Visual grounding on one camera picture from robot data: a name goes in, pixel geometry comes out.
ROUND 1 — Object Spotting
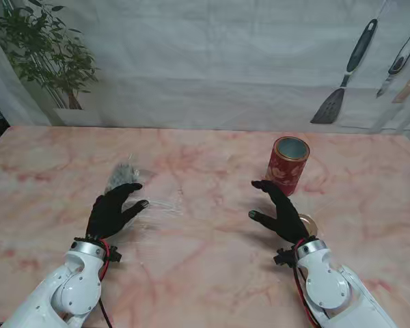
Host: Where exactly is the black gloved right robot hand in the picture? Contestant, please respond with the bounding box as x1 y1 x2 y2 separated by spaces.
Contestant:
247 180 310 245

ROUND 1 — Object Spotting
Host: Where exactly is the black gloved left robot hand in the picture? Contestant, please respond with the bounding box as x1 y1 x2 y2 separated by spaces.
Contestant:
86 182 150 242

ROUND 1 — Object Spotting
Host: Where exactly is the clear plastic bag of tea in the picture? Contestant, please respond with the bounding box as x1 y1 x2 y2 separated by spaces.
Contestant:
103 153 158 193

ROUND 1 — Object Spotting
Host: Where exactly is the red floral tea tin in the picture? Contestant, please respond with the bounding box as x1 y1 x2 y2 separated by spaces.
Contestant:
265 136 310 197

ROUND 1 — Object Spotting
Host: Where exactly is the black slotted spatula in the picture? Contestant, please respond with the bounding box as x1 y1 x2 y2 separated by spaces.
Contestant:
310 18 379 124

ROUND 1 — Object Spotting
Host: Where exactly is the green leafy potted plant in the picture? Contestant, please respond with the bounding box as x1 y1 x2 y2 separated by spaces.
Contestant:
0 0 100 110

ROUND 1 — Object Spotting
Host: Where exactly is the white printed backdrop cloth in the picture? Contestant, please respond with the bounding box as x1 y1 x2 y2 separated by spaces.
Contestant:
0 0 410 134

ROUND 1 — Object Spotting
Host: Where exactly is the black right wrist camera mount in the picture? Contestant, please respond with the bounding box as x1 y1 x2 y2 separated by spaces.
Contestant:
273 248 297 268

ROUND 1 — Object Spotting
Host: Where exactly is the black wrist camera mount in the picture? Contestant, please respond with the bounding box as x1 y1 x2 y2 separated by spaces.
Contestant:
105 245 122 264
273 248 297 268

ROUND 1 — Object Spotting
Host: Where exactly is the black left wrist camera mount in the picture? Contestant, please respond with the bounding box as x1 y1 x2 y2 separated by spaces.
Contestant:
105 245 122 264

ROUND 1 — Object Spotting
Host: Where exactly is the red black right arm cable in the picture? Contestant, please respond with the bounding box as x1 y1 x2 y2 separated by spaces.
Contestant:
291 266 316 325

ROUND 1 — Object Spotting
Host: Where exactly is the red black arm cable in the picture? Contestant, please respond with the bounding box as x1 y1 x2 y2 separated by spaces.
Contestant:
291 266 316 325
98 238 114 328

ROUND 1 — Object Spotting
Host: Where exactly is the red black left arm cable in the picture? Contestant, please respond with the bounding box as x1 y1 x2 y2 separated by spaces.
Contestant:
98 238 114 328

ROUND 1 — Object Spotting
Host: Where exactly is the black handled peeler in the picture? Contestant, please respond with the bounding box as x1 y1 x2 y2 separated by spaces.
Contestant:
376 22 410 98

